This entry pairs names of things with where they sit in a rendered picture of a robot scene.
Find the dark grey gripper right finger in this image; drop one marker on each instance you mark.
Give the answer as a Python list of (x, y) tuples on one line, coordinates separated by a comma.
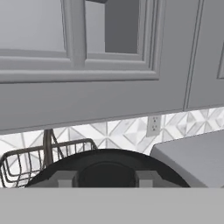
[(148, 177)]

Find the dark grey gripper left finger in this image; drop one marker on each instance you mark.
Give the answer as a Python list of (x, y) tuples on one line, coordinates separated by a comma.
[(64, 177)]

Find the grey box-shaped appliance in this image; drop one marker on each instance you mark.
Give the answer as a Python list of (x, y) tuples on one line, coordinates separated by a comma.
[(192, 160)]

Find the grey panelled cupboard door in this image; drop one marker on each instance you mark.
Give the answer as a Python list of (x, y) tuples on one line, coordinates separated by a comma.
[(122, 93)]

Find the grey plain cupboard door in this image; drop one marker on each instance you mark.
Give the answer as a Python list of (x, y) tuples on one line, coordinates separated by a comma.
[(205, 58)]

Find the white wall socket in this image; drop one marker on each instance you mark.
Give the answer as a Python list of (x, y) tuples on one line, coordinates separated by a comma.
[(153, 126)]

